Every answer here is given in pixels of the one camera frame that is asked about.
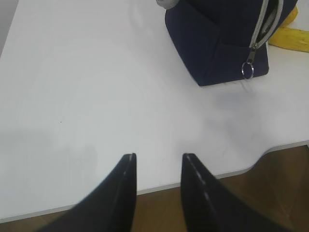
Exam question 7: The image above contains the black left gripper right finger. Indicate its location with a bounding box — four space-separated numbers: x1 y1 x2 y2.
181 153 287 232

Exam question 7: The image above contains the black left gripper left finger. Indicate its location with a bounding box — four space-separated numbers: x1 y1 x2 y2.
39 153 137 232

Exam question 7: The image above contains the navy blue zip bag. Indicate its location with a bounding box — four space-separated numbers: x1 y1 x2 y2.
157 0 295 86

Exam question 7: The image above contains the yellow banana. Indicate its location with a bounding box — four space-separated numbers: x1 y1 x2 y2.
268 6 309 53

